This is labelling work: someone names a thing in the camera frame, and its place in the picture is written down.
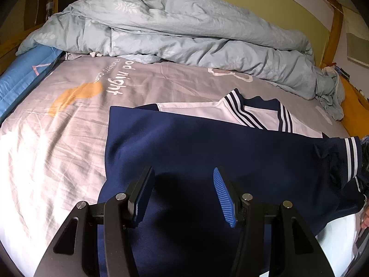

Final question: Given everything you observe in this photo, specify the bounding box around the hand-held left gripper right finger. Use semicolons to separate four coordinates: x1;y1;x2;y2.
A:
213;166;332;277

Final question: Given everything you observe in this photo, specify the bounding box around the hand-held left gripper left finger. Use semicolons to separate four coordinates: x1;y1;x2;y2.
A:
33;166;155;277

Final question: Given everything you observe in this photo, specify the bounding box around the white and navy striped jacket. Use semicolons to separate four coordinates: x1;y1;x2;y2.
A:
97;89;366;277

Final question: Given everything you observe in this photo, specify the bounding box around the grey printed bed sheet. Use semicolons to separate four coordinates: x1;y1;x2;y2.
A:
0;53;369;277

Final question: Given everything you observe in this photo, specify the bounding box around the pale grey-green duvet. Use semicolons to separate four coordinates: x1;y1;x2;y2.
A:
16;0;346;120

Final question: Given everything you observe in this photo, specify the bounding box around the blue pillow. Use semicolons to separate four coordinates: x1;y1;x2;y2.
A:
0;45;62;123

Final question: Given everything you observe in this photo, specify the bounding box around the checked patchwork cloth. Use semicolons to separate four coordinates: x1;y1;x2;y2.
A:
346;33;369;64

